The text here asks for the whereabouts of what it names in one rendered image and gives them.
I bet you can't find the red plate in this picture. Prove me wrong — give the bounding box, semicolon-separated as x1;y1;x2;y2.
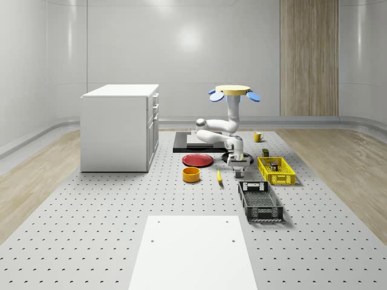
181;153;215;168

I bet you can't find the white cabinet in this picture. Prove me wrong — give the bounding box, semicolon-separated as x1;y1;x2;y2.
80;83;160;173

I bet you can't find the white board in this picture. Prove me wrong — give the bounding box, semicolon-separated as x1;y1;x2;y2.
128;214;259;290

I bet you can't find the black plate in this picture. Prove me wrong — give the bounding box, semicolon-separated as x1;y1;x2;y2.
221;151;255;166

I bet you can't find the dark grey basket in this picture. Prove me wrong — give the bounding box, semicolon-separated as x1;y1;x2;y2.
237;180;285;224

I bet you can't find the yellow basket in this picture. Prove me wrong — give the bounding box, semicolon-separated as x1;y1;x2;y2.
256;156;297;185

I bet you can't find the yellow bowl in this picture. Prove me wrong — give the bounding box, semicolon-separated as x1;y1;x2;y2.
181;167;201;184

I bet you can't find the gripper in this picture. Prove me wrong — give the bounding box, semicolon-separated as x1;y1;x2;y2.
227;159;250;173

